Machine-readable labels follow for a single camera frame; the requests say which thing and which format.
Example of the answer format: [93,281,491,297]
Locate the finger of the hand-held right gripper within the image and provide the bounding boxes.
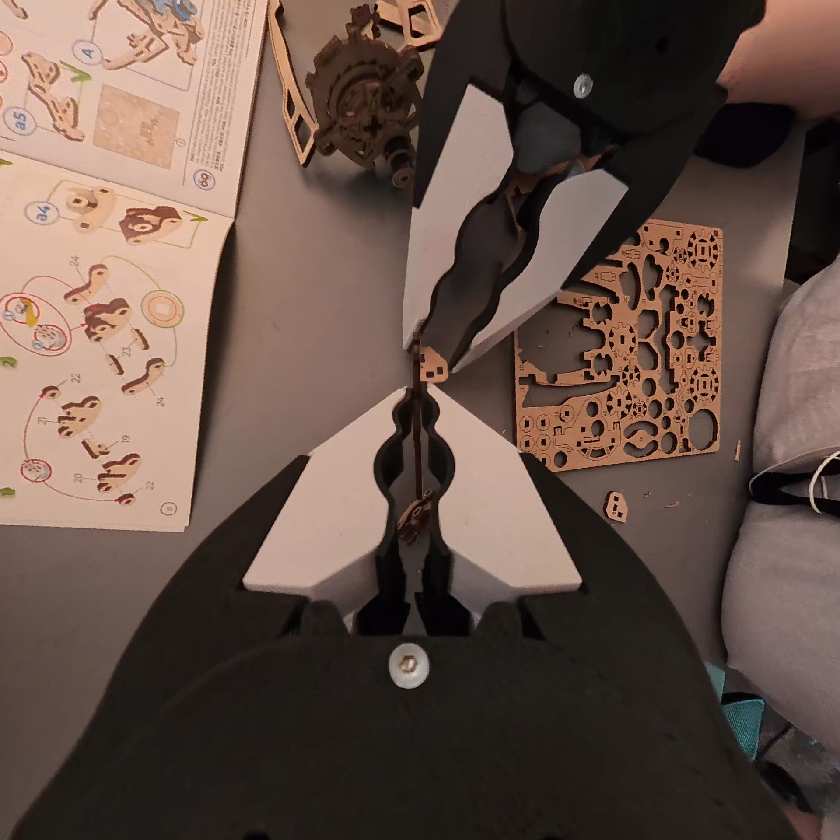
[402,81,517,343]
[451,167,633,373]

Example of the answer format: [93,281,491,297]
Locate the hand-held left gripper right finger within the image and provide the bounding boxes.
[416,384,584,636]

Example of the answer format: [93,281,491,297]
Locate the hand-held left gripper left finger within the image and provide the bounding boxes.
[243,386,414,636]

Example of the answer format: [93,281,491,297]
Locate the dark wooden model part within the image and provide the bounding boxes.
[411,333,426,506]

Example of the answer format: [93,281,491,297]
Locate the partly built wooden gear model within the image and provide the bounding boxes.
[266,0,454,191]

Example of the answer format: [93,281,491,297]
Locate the person's right hand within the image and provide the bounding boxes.
[718,0,840,122]

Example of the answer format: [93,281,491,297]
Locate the small dark assembled wooden part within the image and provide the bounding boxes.
[394,489,435,547]

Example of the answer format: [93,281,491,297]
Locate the laser-cut plywood part sheet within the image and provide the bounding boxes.
[514,220,724,473]

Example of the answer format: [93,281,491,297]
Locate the open instruction booklet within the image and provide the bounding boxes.
[0,0,269,534]

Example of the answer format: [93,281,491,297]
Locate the person's light grey clothing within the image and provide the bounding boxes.
[722,259,840,700]

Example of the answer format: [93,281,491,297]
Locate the teal cloth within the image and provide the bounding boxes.
[718,661,828,815]

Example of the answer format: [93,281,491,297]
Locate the wooden frame piece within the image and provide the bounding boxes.
[502,174,529,237]

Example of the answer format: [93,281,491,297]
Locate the white cord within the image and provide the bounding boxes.
[808,448,840,514]

